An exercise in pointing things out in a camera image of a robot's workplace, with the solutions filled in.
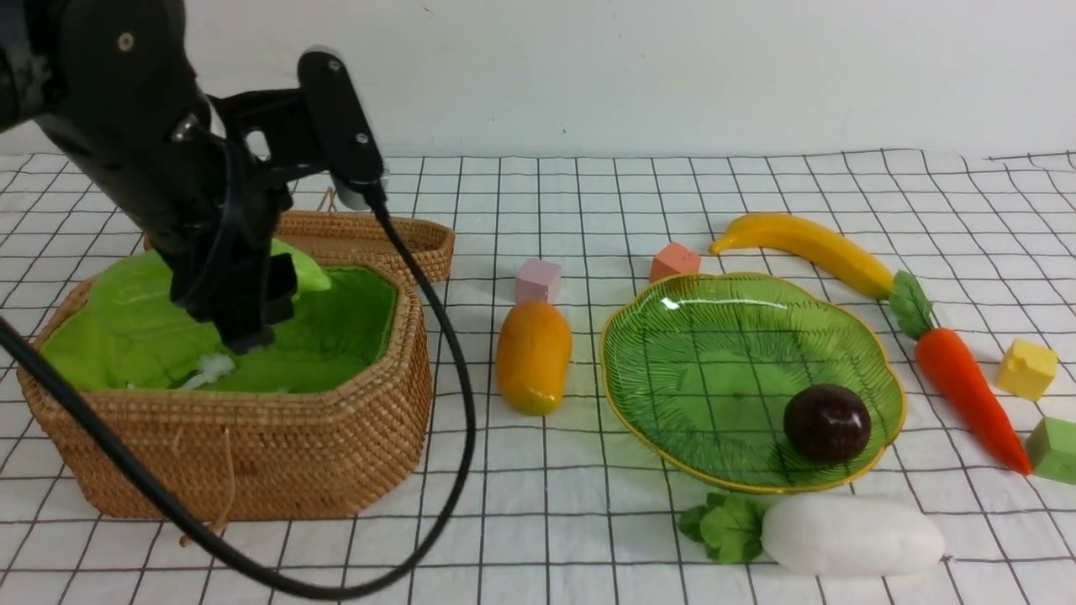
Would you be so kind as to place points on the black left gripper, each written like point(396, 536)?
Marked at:
point(226, 274)

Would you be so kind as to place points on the green toy cucumber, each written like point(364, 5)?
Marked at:
point(131, 298)

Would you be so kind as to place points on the orange yellow toy mango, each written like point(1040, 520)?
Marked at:
point(532, 358)

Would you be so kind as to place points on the yellow toy banana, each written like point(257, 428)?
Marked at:
point(847, 261)

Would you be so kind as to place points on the dark purple toy mangosteen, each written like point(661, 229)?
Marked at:
point(827, 423)

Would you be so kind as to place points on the white toy radish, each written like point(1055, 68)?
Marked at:
point(817, 534)

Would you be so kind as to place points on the orange toy carrot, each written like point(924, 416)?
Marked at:
point(950, 367)

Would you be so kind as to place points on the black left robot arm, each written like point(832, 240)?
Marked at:
point(109, 83)

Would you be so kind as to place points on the woven rattan basket lid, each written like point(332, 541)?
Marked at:
point(412, 250)

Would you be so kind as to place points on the woven rattan basket green lining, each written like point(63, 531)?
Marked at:
point(329, 419)

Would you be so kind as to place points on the pink foam cube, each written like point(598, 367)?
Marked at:
point(538, 279)

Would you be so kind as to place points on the orange foam cube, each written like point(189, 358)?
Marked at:
point(672, 260)

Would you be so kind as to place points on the green glass leaf plate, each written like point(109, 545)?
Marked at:
point(699, 368)

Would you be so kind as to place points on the white black grid tablecloth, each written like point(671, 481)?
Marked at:
point(569, 509)

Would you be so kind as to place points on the yellow foam cube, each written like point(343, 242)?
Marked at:
point(1027, 370)

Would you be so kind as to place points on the green foam cube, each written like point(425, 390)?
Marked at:
point(1051, 450)

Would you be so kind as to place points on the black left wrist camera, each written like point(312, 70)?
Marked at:
point(318, 126)

